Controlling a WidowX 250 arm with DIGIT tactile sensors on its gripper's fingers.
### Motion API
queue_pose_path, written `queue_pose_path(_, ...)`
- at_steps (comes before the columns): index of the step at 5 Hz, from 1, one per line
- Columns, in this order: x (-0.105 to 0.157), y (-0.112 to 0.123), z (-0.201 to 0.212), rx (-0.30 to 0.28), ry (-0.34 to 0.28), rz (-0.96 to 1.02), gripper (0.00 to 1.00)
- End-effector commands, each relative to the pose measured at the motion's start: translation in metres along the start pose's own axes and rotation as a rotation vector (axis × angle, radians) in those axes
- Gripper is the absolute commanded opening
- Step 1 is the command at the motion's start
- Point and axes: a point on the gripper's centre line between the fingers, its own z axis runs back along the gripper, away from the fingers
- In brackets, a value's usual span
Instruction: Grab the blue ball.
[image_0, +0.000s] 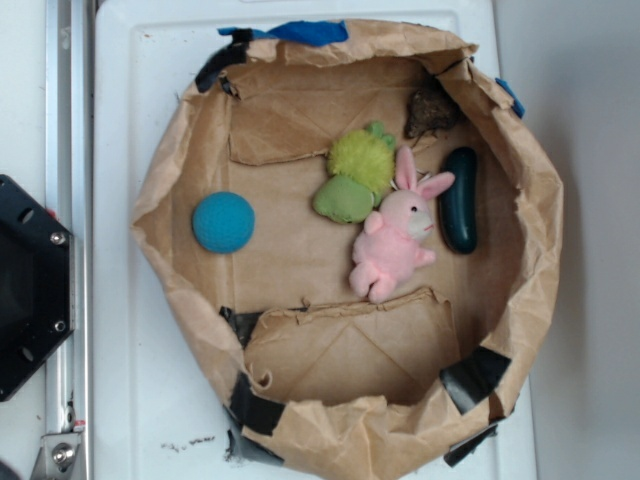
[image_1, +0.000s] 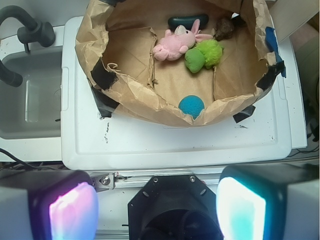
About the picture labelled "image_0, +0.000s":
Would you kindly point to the blue foam ball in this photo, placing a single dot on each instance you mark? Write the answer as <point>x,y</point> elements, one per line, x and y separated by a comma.
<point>223,222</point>

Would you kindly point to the brown paper bag bin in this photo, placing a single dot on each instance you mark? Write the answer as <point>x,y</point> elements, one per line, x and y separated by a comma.
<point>324,380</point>

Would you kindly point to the pink plush bunny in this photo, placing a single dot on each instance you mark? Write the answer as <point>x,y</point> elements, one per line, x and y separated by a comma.
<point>389,248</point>

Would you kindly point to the green fuzzy plush toy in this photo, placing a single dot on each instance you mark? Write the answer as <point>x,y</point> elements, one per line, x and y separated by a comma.
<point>361,165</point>

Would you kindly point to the dark green cucumber toy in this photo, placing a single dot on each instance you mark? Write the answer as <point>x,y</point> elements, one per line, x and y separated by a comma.
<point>457,204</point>

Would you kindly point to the brown furry toy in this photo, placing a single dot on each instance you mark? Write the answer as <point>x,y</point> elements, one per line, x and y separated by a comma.
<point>430,110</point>

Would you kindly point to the white plastic tray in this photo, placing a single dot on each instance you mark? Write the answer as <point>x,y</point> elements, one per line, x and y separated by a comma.
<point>154,414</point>

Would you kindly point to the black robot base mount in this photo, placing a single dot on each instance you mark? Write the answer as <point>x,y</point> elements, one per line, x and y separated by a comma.
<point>35,286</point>

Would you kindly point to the aluminium rail frame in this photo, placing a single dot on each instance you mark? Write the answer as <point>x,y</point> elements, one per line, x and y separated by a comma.
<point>66,448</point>

